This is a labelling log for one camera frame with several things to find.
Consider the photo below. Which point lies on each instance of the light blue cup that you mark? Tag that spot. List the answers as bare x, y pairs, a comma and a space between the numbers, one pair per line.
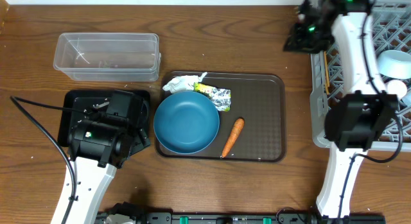
407, 98

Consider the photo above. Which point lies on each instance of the orange carrot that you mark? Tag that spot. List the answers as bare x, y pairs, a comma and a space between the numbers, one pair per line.
233, 136

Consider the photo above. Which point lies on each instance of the clear plastic bin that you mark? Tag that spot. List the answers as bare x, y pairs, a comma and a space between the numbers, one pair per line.
108, 57

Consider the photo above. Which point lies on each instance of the green foil snack wrapper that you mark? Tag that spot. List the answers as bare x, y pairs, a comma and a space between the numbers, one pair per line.
221, 98

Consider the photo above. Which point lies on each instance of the grey dishwasher rack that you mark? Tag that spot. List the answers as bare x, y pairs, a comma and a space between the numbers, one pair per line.
391, 31

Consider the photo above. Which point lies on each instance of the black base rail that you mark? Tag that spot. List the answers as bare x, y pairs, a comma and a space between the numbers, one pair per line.
281, 218

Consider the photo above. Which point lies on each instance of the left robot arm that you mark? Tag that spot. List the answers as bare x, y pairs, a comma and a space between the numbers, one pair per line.
106, 128

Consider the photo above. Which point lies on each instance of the dark blue plate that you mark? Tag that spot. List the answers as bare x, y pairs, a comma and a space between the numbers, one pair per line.
186, 122

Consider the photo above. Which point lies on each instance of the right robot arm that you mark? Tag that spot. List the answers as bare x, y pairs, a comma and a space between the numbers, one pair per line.
361, 116

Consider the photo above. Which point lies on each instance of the white pink cup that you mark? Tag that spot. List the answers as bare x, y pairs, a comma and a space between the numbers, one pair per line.
396, 87

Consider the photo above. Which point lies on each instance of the crumpled white paper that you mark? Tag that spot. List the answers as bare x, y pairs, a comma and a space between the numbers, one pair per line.
183, 83

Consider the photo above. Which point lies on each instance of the dark brown serving tray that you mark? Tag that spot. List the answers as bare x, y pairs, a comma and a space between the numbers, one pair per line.
260, 100

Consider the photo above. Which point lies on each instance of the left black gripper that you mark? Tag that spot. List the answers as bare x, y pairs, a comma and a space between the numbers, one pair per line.
138, 132

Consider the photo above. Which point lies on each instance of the light blue bowl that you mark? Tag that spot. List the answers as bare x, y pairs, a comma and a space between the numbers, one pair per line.
394, 64

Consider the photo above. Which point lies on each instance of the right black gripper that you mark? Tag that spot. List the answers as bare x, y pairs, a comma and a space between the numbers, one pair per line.
297, 44

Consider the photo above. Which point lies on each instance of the black plastic bin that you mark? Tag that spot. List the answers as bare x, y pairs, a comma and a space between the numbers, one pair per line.
85, 100

